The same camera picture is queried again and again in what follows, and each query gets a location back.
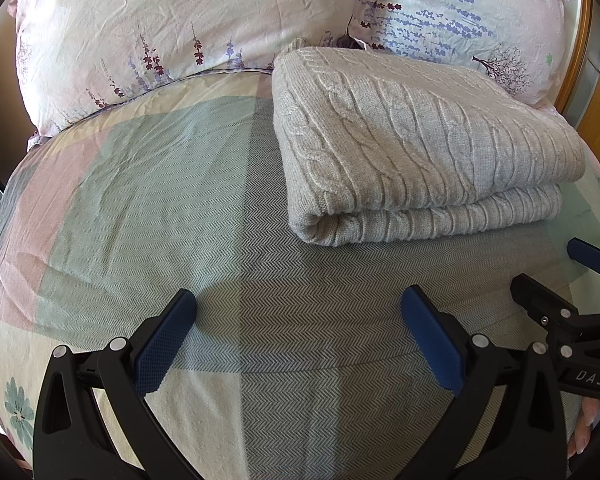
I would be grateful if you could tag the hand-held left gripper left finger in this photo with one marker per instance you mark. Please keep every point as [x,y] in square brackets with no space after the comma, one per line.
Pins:
[157,347]

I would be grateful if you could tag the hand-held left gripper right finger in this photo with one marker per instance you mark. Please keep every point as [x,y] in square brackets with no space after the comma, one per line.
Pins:
[437,345]

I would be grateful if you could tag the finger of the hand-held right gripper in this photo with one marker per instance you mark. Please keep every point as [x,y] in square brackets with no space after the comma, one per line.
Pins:
[535,296]
[591,256]

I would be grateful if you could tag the person's right hand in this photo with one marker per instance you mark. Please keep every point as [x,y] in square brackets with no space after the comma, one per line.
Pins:
[586,422]

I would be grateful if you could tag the plaid pastel bed sheet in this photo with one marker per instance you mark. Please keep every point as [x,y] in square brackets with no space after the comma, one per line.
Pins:
[170,195]

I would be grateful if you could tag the wooden headboard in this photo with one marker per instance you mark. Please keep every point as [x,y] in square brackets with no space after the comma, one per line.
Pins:
[577,75]

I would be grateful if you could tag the pale blue floral pillow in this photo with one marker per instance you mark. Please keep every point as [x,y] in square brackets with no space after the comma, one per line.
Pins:
[460,15]

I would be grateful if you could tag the pink floral pillow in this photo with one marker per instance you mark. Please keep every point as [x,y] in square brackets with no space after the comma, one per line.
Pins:
[170,30]

